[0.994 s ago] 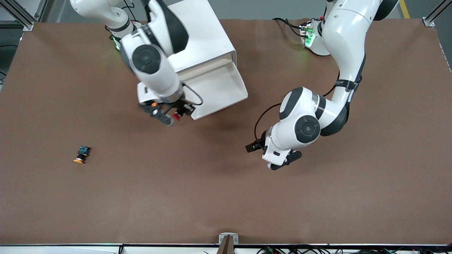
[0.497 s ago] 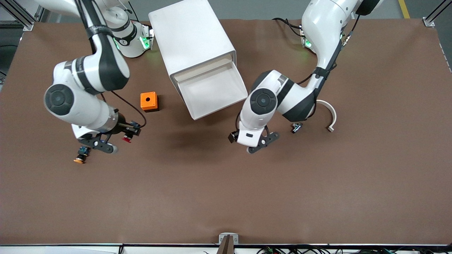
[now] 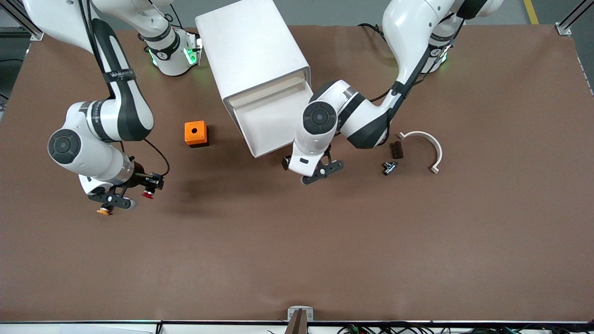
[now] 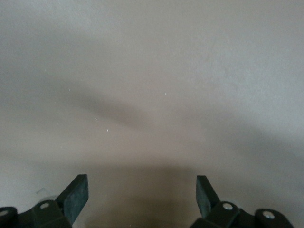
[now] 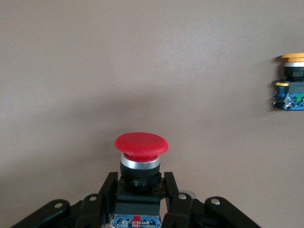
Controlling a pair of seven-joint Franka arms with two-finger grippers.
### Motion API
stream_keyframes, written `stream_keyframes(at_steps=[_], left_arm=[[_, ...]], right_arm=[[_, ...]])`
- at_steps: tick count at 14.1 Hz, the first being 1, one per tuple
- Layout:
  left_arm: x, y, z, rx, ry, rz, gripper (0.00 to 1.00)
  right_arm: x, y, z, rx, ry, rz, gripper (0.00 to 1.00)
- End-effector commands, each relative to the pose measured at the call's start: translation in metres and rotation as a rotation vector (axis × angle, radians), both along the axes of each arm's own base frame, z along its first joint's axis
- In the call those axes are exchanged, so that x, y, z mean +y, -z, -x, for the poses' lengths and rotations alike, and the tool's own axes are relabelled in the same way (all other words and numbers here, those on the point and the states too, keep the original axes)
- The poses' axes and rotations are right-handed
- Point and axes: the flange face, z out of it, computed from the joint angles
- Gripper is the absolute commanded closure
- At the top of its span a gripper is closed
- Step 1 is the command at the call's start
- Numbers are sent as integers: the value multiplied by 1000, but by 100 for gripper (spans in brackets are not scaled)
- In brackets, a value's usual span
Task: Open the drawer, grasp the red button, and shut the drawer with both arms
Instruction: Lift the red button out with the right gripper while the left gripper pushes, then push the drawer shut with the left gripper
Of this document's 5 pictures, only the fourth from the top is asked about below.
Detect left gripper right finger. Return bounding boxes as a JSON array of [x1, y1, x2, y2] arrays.
[[190, 175, 295, 228]]

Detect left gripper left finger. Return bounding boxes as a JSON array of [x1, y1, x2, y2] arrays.
[[0, 174, 89, 228]]

